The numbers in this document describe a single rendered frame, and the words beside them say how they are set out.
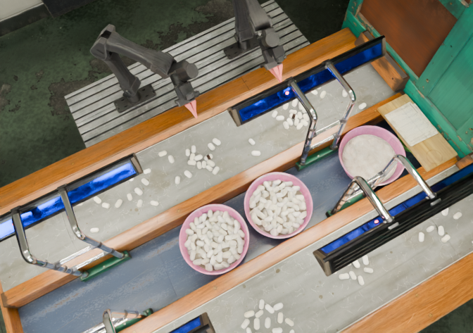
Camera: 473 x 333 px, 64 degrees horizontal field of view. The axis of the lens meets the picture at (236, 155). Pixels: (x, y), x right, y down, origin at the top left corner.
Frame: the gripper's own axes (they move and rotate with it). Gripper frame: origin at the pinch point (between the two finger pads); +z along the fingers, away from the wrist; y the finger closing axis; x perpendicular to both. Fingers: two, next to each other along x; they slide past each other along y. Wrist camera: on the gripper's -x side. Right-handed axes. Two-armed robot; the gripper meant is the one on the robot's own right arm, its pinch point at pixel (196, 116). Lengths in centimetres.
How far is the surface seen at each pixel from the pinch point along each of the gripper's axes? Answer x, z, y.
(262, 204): -18.7, 40.1, 7.3
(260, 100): -30.7, -0.5, 19.4
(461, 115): -38, 36, 88
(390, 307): -55, 80, 28
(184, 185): -4.0, 23.2, -16.6
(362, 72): 3, 15, 79
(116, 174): -30.2, 1.1, -34.1
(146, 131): 13.2, -1.2, -21.1
